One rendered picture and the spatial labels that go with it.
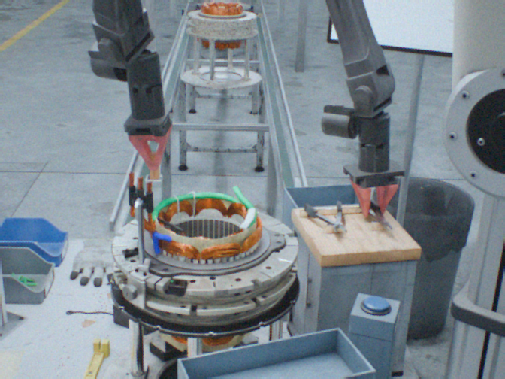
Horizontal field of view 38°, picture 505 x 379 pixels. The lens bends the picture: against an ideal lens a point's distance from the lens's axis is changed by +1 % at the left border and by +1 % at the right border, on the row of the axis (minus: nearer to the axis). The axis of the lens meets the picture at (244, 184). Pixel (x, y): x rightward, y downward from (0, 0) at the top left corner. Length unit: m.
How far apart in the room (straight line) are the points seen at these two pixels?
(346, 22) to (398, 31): 0.84
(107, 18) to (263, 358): 0.55
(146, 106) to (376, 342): 0.54
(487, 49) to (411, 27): 1.32
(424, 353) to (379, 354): 1.75
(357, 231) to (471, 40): 0.66
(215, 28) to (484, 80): 2.56
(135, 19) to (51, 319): 0.76
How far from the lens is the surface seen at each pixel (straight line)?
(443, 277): 2.91
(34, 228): 1.96
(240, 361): 1.06
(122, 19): 1.12
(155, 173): 1.28
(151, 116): 1.22
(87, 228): 3.82
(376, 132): 1.34
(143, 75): 1.20
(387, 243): 1.36
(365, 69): 1.30
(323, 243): 1.34
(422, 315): 2.97
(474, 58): 0.82
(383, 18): 2.14
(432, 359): 2.94
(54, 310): 1.69
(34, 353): 1.56
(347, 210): 1.45
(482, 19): 0.80
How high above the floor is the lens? 1.67
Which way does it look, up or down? 23 degrees down
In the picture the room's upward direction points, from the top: 2 degrees clockwise
